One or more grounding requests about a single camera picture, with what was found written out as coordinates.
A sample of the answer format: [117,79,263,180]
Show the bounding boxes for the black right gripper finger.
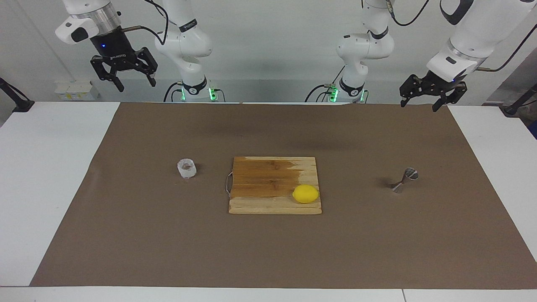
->
[133,47,159,88]
[90,55,125,93]

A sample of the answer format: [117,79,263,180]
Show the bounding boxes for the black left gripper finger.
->
[399,74,427,108]
[432,82,469,113]

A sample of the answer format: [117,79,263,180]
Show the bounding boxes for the steel double jigger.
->
[391,167,419,194]

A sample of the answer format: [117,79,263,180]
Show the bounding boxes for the clear plastic cup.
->
[177,158,198,180]

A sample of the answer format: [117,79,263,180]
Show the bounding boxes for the white socket boxes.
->
[55,81,100,101]

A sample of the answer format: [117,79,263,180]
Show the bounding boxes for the yellow lemon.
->
[292,185,320,204]

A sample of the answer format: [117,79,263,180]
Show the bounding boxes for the brown paper table mat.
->
[29,102,537,290]

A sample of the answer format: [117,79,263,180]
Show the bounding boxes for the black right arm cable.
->
[120,0,170,46]

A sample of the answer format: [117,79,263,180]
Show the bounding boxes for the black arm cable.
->
[120,0,170,46]
[387,0,537,73]

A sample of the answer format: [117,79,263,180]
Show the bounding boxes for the black right base cables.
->
[163,82,185,102]

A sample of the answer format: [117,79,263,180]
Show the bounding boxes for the black base cables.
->
[163,82,185,102]
[305,65,347,103]

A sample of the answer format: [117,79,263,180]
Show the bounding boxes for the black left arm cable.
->
[387,0,537,73]

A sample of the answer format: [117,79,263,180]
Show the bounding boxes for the black left base cables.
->
[305,65,347,103]

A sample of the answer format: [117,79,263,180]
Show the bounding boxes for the wooden cutting board, metal handle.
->
[225,156,323,215]

